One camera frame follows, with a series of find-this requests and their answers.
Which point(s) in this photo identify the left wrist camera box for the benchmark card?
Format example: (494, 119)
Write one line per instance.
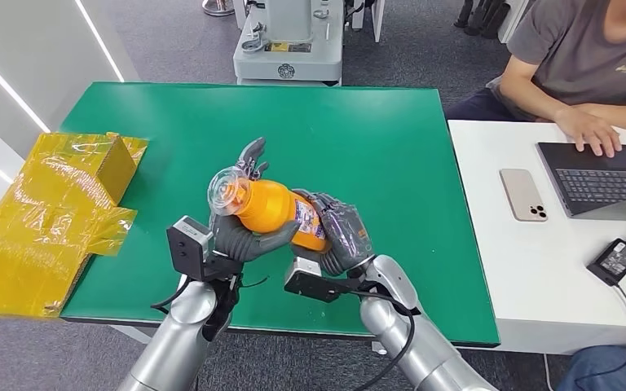
(186, 248)

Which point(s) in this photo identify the dark grey laptop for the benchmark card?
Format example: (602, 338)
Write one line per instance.
(599, 178)

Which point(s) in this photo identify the person's leg in blue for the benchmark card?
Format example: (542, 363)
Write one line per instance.
(615, 372)

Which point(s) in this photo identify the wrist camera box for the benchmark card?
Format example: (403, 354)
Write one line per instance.
(186, 248)
(313, 283)

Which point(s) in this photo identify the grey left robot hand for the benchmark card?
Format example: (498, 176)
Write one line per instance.
(240, 243)

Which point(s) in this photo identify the grey robot base machine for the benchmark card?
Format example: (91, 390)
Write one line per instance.
(291, 59)

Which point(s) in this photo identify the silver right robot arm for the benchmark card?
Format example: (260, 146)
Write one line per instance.
(421, 351)

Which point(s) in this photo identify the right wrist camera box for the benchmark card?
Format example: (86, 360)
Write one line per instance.
(313, 283)

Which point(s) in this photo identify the white table foot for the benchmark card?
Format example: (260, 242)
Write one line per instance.
(380, 348)
(135, 333)

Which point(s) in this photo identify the beige smartphone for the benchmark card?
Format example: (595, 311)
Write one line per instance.
(522, 194)

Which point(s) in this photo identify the yellow taped cardboard box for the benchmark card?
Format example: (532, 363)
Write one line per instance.
(37, 216)

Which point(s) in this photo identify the chrome stand base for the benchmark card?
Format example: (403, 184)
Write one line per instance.
(218, 8)

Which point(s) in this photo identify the black power adapter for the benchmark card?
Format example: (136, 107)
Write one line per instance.
(614, 261)

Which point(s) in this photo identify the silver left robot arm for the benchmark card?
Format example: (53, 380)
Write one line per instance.
(178, 340)

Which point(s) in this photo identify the black chair legs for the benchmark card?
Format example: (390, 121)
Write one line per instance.
(480, 19)

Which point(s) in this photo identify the person's hand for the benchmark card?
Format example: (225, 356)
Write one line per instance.
(588, 129)

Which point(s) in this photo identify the person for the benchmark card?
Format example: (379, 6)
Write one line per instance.
(577, 54)

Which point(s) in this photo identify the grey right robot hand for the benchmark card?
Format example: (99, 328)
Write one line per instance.
(345, 237)

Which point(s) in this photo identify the orange bottle with clear cap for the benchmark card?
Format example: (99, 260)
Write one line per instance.
(270, 208)

